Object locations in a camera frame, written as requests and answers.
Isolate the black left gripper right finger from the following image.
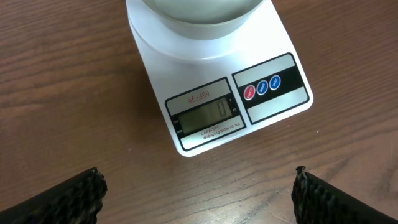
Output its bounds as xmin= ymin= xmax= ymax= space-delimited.
xmin=291 ymin=166 xmax=397 ymax=224

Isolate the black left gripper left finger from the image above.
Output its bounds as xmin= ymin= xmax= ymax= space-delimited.
xmin=1 ymin=167 xmax=108 ymax=224

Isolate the white digital kitchen scale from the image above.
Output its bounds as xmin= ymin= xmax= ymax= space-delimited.
xmin=126 ymin=1 xmax=313 ymax=157

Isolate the light grey round bowl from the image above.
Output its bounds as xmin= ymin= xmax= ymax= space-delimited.
xmin=143 ymin=0 xmax=264 ymax=40

